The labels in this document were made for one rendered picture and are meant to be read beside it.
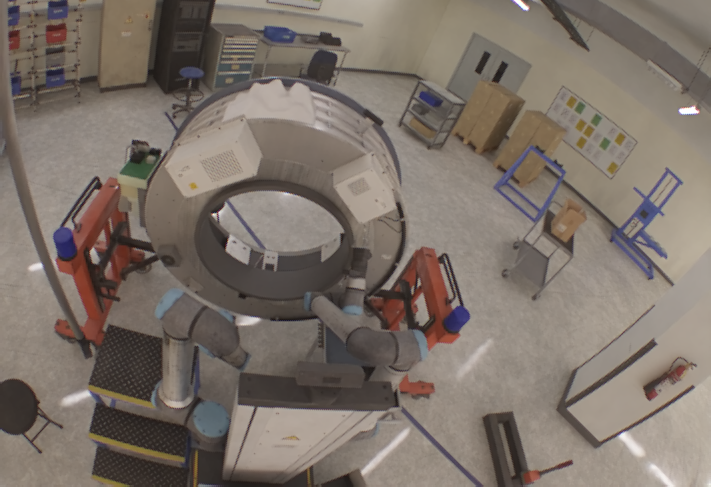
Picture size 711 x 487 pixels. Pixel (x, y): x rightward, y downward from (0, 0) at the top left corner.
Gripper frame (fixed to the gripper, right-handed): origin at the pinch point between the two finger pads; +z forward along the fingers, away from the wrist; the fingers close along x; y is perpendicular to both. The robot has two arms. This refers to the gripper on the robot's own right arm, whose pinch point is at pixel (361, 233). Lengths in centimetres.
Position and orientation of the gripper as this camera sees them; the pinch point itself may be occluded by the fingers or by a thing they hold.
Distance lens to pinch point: 164.2
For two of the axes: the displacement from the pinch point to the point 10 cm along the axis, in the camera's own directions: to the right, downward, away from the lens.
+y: 5.8, 2.8, 7.7
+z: 1.6, -9.6, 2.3
